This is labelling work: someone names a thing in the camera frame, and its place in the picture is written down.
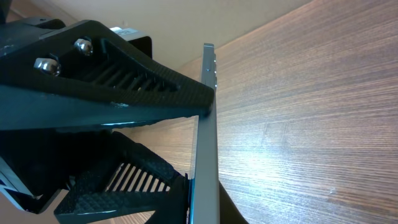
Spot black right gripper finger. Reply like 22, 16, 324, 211
219, 182, 248, 224

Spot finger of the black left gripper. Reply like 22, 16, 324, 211
1, 19, 215, 130
54, 132, 190, 223

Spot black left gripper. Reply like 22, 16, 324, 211
1, 19, 124, 215

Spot turquoise screen smartphone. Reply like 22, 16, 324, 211
186, 42, 221, 224

